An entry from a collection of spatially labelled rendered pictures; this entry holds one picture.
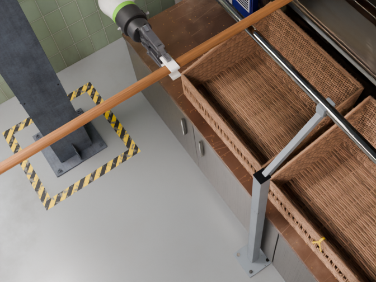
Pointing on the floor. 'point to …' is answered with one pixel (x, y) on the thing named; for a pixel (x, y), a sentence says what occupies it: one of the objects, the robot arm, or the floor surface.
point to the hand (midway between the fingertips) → (170, 66)
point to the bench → (168, 105)
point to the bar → (256, 234)
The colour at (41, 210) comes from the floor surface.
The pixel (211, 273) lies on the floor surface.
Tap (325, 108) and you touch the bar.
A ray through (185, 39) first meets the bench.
